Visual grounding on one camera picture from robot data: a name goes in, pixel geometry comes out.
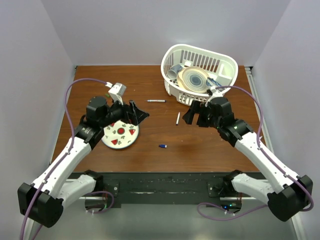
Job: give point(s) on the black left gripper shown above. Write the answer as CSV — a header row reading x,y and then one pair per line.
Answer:
x,y
131,115

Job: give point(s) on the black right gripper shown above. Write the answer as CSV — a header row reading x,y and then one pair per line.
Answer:
x,y
195,108

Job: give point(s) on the white pen blue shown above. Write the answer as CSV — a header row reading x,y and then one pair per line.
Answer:
x,y
178,119

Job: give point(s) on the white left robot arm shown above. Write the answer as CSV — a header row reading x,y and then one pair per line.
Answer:
x,y
45,199

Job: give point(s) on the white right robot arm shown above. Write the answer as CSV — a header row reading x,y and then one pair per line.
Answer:
x,y
285,192

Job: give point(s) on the purple capped pen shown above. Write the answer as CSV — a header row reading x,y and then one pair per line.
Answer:
x,y
156,101

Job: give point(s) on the watermelon pattern plate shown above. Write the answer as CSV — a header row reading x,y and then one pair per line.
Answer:
x,y
120,135

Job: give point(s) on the beige ceramic plate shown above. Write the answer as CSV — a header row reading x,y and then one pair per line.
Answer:
x,y
193,79

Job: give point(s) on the blue white bowl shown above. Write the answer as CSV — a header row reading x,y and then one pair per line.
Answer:
x,y
210,82

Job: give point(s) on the blue white mug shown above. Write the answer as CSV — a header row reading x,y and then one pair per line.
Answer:
x,y
173,72

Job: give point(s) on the white plastic dish basket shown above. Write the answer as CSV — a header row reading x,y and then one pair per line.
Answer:
x,y
220,67

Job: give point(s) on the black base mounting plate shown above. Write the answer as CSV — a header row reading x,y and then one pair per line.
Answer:
x,y
166,188

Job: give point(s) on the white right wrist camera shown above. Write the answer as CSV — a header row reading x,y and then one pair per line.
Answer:
x,y
213,92

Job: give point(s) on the aluminium frame rail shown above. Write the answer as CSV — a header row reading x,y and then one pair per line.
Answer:
x,y
296,220

